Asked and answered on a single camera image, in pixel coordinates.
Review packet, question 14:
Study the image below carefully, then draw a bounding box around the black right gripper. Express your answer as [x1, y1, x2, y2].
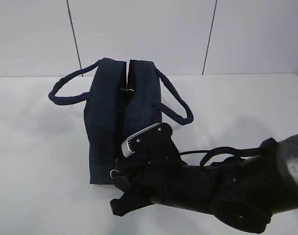
[110, 158, 188, 217]

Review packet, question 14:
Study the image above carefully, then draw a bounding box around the dark navy lunch bag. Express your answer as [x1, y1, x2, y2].
[48, 58, 194, 185]

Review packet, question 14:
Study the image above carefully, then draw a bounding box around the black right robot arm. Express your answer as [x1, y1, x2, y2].
[110, 134, 298, 234]

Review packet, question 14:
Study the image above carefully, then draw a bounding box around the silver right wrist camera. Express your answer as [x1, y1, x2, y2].
[121, 122, 181, 165]

